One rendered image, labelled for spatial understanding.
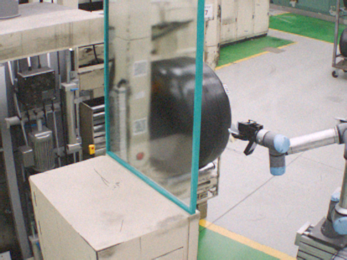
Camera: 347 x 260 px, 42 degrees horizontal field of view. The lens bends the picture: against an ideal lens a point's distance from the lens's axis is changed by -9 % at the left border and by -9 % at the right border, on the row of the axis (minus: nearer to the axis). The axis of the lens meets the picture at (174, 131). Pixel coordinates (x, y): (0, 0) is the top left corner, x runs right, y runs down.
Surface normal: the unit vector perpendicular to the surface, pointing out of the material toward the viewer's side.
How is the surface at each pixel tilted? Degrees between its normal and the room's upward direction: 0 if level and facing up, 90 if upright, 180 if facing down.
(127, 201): 0
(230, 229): 0
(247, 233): 0
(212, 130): 86
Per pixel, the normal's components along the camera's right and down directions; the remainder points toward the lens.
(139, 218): 0.02, -0.91
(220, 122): 0.59, 0.18
